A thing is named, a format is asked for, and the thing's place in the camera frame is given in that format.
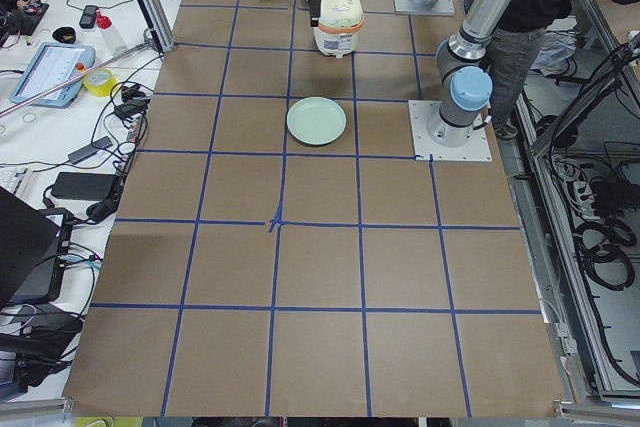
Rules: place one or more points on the green plate away from potato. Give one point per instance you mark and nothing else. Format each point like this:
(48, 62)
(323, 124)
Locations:
(316, 121)

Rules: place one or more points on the black power adapter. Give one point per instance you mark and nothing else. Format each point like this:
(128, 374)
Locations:
(83, 186)

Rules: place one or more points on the person in dark clothes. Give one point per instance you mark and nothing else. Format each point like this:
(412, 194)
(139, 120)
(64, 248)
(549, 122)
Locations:
(515, 45)

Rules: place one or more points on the blue teach pendant tablet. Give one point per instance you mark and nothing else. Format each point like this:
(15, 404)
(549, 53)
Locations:
(53, 64)

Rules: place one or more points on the white rice cooker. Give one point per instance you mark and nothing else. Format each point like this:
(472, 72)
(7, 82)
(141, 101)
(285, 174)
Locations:
(338, 28)

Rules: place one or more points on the yellow tape roll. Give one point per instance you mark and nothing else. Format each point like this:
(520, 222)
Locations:
(99, 82)

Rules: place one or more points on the red cap spray bottle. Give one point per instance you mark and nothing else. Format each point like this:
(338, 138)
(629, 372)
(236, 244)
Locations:
(110, 33)

